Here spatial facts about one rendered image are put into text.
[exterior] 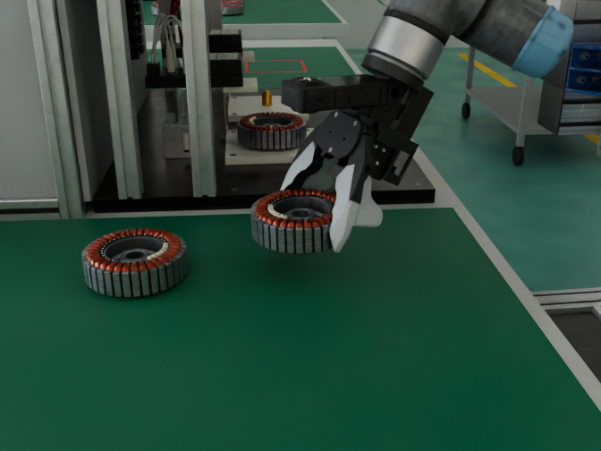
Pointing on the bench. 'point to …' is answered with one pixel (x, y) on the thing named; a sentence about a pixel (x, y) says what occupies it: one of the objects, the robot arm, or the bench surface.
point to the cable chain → (134, 29)
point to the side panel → (36, 117)
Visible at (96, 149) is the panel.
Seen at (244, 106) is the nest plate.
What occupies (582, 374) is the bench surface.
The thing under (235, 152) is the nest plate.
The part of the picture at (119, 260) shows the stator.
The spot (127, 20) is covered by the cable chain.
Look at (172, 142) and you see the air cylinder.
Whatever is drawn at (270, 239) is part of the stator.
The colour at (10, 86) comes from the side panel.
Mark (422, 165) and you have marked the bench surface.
